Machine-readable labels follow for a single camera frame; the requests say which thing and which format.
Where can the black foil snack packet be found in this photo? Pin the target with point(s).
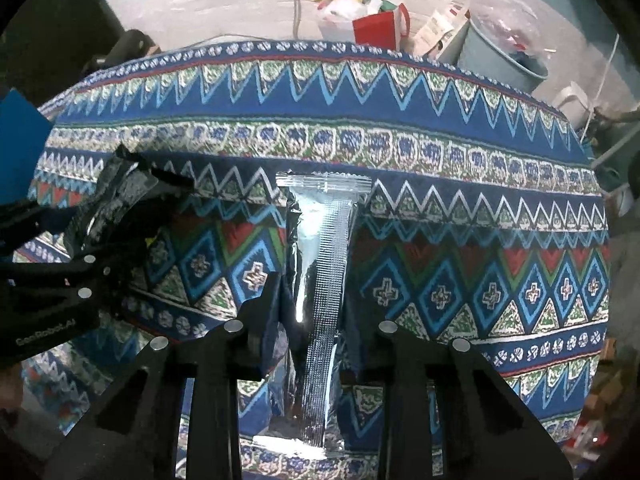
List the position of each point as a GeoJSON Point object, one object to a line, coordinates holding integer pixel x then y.
{"type": "Point", "coordinates": [115, 195]}

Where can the black hanging cloth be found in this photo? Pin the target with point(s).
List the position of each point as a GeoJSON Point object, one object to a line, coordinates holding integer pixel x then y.
{"type": "Point", "coordinates": [55, 20]}

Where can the blue patterned blanket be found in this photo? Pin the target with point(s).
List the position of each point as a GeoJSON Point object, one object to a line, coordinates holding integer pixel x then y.
{"type": "Point", "coordinates": [450, 200]}

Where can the white carton boxes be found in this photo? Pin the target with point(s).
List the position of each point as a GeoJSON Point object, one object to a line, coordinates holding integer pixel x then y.
{"type": "Point", "coordinates": [437, 27]}

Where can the silver foil snack packet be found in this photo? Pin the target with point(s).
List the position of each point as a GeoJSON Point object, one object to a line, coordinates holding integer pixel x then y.
{"type": "Point", "coordinates": [325, 260]}

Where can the red paper bag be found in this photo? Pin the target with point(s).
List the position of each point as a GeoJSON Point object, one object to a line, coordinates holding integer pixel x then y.
{"type": "Point", "coordinates": [377, 30]}

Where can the grey trash bin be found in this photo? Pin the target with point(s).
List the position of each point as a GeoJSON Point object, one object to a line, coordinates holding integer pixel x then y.
{"type": "Point", "coordinates": [495, 60]}

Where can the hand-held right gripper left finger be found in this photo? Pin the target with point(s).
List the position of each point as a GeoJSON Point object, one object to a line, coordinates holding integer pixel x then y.
{"type": "Point", "coordinates": [267, 330]}

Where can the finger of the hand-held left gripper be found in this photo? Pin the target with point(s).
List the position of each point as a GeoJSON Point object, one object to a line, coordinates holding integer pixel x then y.
{"type": "Point", "coordinates": [75, 272]}
{"type": "Point", "coordinates": [30, 217]}

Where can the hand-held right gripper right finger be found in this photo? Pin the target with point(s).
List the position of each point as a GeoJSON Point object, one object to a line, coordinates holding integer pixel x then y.
{"type": "Point", "coordinates": [405, 410]}

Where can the black bag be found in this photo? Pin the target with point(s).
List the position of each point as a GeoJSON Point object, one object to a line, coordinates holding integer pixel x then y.
{"type": "Point", "coordinates": [122, 47]}

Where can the blue cardboard box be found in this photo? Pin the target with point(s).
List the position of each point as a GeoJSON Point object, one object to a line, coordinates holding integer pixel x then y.
{"type": "Point", "coordinates": [20, 145]}

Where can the white plastic container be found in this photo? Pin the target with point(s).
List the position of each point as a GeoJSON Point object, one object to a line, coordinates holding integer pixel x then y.
{"type": "Point", "coordinates": [572, 105]}

